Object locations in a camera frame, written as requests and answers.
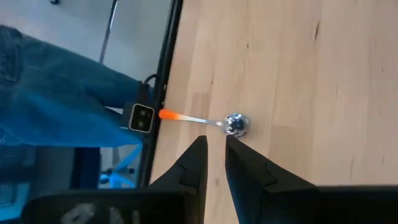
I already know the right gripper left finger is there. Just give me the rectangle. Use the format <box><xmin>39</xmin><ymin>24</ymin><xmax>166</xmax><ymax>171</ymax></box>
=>
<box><xmin>149</xmin><ymin>135</ymin><xmax>209</xmax><ymax>195</ymax></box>

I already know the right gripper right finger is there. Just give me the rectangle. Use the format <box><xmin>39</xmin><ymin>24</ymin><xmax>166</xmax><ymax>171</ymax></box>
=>
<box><xmin>225</xmin><ymin>135</ymin><xmax>320</xmax><ymax>224</ymax></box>

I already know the metal spoon orange handle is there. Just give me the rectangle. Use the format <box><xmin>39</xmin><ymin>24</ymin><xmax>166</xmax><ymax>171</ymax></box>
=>
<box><xmin>158</xmin><ymin>108</ymin><xmax>251</xmax><ymax>138</ymax></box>

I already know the blue-lit chair base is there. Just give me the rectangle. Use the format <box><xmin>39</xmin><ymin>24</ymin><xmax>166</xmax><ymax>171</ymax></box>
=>
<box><xmin>99</xmin><ymin>144</ymin><xmax>144</xmax><ymax>189</ymax></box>

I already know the person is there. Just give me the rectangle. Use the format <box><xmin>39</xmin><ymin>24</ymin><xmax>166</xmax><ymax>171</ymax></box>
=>
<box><xmin>0</xmin><ymin>24</ymin><xmax>154</xmax><ymax>147</ymax></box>

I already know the thin metal pole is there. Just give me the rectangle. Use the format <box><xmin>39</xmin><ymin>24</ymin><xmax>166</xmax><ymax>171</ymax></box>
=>
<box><xmin>98</xmin><ymin>0</ymin><xmax>119</xmax><ymax>65</ymax></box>

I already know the black camera cable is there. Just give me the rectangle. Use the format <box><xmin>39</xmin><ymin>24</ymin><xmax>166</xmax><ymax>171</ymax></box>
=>
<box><xmin>137</xmin><ymin>73</ymin><xmax>158</xmax><ymax>104</ymax></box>

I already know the dark blue post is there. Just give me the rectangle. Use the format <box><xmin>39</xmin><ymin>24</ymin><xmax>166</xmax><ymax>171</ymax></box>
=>
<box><xmin>70</xmin><ymin>147</ymin><xmax>101</xmax><ymax>189</ymax></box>

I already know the black aluminium table frame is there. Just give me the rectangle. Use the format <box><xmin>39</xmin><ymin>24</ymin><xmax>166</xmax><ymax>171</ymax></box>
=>
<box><xmin>136</xmin><ymin>0</ymin><xmax>185</xmax><ymax>189</ymax></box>

